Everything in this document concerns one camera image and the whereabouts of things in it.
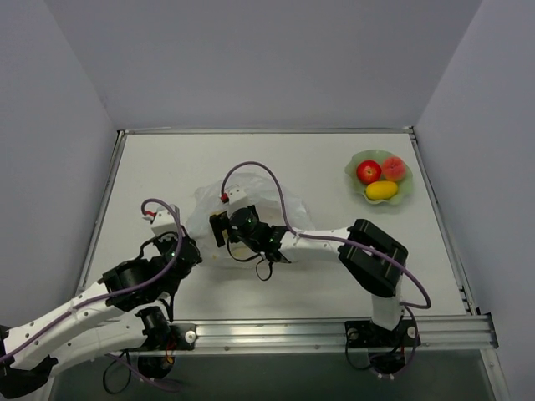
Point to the yellow fake mango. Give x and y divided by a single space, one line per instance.
381 190

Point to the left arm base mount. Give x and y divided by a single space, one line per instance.
162 335

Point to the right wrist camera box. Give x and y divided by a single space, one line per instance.
234 195

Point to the orange fake peach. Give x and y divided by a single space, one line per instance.
393 169

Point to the aluminium front rail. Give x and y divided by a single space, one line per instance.
272 336

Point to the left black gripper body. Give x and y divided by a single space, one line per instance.
186 245

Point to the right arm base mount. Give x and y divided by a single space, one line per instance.
388 352

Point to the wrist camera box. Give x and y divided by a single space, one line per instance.
234 195
162 222

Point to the red fake apple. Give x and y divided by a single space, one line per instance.
368 172

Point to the green wavy glass bowl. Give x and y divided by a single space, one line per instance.
380 177

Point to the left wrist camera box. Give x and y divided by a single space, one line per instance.
162 222

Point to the white plastic bag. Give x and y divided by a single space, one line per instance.
262 193

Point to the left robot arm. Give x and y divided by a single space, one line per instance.
123 311

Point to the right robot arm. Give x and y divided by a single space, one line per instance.
371 256

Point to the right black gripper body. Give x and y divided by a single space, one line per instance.
217 228

